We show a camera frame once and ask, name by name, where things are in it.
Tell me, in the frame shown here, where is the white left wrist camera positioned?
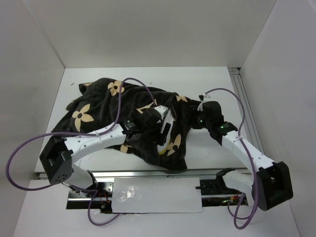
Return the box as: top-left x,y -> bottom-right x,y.
154,106 -> 169,123

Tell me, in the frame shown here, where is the black floral plush pillowcase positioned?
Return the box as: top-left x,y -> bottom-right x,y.
52,78 -> 199,170

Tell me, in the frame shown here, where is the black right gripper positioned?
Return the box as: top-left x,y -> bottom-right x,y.
180,106 -> 212,130

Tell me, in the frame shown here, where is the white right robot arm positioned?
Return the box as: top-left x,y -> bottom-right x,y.
197,101 -> 293,211

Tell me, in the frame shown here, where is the aluminium side rail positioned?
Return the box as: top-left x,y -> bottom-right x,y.
228,67 -> 269,171

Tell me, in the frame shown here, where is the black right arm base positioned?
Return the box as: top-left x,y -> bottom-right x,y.
196,168 -> 241,207

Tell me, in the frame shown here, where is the aluminium front rail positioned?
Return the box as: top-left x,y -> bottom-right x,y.
38,168 -> 270,180

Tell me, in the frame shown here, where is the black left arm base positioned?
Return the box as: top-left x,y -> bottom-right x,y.
67,171 -> 114,199

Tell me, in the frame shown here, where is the white cover panel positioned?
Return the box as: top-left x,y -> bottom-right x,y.
111,177 -> 202,214

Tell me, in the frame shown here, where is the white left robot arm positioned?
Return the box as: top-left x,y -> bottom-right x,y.
39,106 -> 171,197

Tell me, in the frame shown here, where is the white pillow yellow edge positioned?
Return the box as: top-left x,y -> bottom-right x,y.
157,110 -> 175,155

